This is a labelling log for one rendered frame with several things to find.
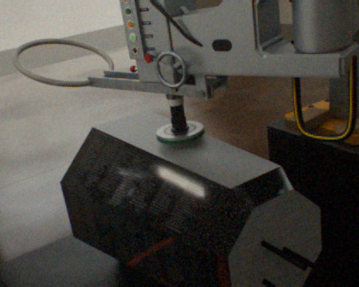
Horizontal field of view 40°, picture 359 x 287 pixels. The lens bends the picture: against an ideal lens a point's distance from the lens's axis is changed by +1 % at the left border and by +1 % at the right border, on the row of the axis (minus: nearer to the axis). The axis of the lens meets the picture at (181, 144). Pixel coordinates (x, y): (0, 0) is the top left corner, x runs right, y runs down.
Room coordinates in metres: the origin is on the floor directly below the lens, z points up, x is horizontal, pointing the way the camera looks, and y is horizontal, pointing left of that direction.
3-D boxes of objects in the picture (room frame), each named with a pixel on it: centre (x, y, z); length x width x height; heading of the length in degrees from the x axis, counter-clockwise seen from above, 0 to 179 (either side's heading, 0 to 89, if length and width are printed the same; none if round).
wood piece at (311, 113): (2.14, -0.60, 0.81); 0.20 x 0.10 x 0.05; 127
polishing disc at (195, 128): (2.05, 0.00, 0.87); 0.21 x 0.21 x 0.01
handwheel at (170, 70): (1.89, -0.02, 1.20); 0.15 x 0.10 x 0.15; 52
